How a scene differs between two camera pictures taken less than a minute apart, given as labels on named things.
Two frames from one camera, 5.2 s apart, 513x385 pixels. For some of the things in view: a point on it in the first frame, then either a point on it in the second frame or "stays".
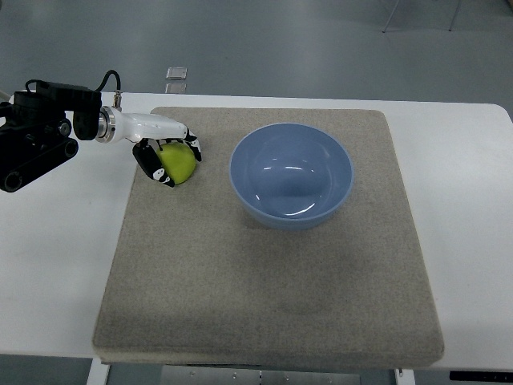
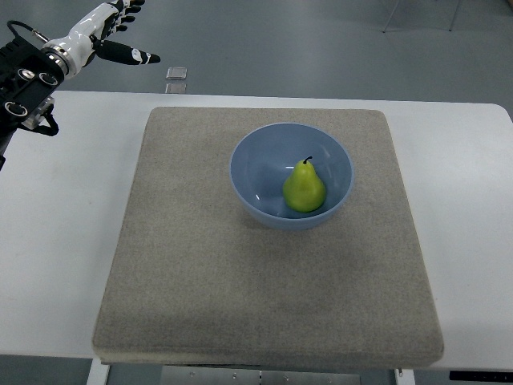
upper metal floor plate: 176,74 stays
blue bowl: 291,176 stays
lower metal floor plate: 173,88 stays
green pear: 179,160 to 304,191
